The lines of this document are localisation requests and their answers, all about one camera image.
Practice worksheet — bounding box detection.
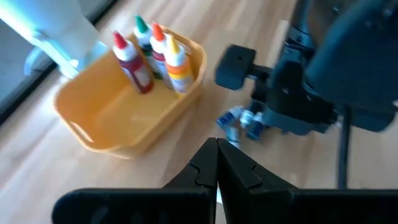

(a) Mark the orange food coloring bottle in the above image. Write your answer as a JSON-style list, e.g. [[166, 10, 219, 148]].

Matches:
[[150, 21, 175, 91]]

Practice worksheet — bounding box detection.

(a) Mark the orange plastic bin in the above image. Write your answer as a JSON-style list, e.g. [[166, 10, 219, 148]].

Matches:
[[53, 24, 208, 160]]

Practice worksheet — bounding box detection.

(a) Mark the yellow food coloring bottle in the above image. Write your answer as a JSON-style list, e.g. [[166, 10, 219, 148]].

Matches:
[[163, 34, 195, 95]]

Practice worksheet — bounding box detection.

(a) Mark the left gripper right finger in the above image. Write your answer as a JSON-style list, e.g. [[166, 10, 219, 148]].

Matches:
[[216, 138, 398, 224]]

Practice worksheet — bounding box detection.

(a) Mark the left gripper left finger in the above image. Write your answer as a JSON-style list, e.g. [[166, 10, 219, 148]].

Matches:
[[52, 138, 218, 224]]

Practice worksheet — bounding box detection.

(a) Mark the green food coloring bottle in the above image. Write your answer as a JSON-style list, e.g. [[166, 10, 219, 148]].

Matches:
[[133, 14, 162, 80]]

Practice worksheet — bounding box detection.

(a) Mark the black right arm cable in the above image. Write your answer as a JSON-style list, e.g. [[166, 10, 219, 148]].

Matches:
[[336, 104, 354, 190]]

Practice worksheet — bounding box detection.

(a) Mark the white cylindrical container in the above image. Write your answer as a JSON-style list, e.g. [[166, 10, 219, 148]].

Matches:
[[0, 0, 109, 80]]

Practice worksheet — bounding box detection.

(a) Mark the red food coloring bottle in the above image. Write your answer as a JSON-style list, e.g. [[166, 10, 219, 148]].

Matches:
[[111, 30, 155, 95]]

